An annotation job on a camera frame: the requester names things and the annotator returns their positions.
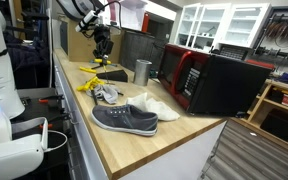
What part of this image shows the dark hanging clothing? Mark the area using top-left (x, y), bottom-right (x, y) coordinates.
top-left (5, 31), bottom-right (51, 90)

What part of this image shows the brown cardboard box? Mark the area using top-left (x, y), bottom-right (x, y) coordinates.
top-left (59, 19), bottom-right (126, 65)

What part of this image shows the yellow handled tool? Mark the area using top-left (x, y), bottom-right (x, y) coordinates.
top-left (78, 66), bottom-right (98, 74)

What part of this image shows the white table base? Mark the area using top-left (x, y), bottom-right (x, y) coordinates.
top-left (52, 53), bottom-right (228, 180)

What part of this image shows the red and black microwave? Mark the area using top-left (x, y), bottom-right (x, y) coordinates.
top-left (156, 43), bottom-right (274, 117)

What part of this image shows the white glass door cabinet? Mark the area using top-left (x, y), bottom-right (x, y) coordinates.
top-left (175, 2), bottom-right (272, 50)

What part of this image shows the black slotted crate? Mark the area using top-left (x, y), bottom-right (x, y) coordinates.
top-left (218, 44), bottom-right (252, 61)

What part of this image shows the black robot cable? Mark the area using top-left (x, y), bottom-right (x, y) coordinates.
top-left (82, 0), bottom-right (123, 38)

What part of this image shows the black tool pegboard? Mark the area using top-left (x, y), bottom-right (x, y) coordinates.
top-left (253, 5), bottom-right (288, 69)

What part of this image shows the black wedge platform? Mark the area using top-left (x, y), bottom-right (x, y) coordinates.
top-left (96, 68), bottom-right (129, 83)

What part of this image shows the grey mesh bin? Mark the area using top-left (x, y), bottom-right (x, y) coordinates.
top-left (118, 30), bottom-right (167, 72)

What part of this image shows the white paper sheet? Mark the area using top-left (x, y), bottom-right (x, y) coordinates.
top-left (113, 0), bottom-right (149, 32)

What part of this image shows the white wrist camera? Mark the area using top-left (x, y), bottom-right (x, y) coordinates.
top-left (74, 9), bottom-right (99, 34)

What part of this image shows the grey crumpled cloth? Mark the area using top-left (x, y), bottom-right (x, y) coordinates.
top-left (89, 83), bottom-right (120, 105)

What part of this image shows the white cable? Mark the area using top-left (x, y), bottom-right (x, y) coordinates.
top-left (43, 129), bottom-right (69, 153)

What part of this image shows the grey sneaker shoe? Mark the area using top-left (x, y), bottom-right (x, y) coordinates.
top-left (90, 103), bottom-right (159, 137)

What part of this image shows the white cloth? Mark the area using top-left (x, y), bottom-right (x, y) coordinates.
top-left (126, 92), bottom-right (181, 122)

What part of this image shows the yellow plastic clamp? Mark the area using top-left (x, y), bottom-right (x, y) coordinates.
top-left (76, 76), bottom-right (106, 92)

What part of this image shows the yellow and black small tool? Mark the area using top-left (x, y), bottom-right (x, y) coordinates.
top-left (93, 58), bottom-right (113, 76)

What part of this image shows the red upright panel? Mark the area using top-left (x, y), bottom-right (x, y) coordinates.
top-left (141, 12), bottom-right (150, 34)

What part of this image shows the orange handled black clamp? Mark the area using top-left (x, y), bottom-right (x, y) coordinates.
top-left (38, 94), bottom-right (65, 104)
top-left (38, 112), bottom-right (72, 130)

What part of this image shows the metal cylindrical cup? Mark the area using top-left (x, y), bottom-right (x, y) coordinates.
top-left (132, 58), bottom-right (153, 87)

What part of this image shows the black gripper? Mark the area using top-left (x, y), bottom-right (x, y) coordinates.
top-left (92, 24), bottom-right (115, 62)

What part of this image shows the wooden shelf unit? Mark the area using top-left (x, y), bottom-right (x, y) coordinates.
top-left (246, 79), bottom-right (288, 152)

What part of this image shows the black marker pen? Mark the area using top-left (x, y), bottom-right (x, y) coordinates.
top-left (90, 88), bottom-right (99, 106)

